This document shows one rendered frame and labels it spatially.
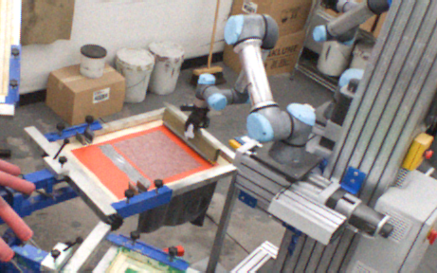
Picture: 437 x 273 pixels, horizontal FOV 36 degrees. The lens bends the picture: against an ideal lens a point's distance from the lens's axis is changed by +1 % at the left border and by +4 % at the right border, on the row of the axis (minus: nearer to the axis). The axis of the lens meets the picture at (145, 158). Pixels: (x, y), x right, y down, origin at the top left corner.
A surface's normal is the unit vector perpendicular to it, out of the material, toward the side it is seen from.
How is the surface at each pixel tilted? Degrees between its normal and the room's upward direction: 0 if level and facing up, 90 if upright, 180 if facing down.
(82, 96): 90
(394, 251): 90
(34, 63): 90
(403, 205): 0
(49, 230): 0
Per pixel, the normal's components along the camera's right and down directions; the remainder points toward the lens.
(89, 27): 0.59, 0.54
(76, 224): 0.15, -0.81
